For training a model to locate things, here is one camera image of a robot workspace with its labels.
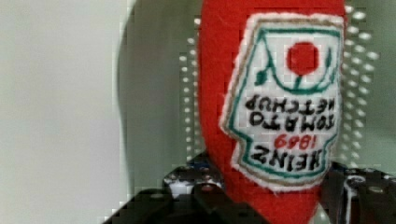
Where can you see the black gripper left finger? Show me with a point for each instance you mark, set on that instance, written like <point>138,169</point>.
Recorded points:
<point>191,194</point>

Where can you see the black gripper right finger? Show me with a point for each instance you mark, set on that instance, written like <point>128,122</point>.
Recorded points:
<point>358,196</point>

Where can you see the red plush ketchup bottle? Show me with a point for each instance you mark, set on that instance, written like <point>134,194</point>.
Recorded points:
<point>270,99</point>

